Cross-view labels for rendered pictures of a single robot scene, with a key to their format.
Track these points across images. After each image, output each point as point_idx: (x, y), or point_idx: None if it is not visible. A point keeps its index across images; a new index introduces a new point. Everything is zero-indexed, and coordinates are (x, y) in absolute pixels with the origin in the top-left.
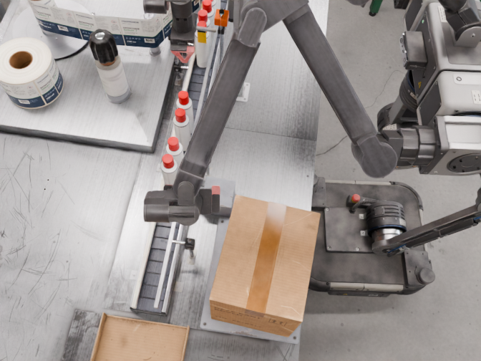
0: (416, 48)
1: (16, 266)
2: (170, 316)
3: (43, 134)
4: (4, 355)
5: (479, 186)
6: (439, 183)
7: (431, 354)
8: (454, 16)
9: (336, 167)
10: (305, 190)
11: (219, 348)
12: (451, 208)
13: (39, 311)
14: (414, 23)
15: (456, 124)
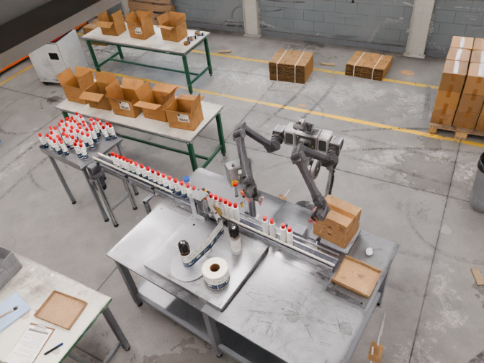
0: (305, 140)
1: (299, 306)
2: (338, 261)
3: (242, 283)
4: (335, 317)
5: (302, 186)
6: (295, 197)
7: (365, 230)
8: (309, 127)
9: None
10: (305, 210)
11: (355, 251)
12: (308, 199)
13: (322, 302)
14: (293, 140)
15: (333, 141)
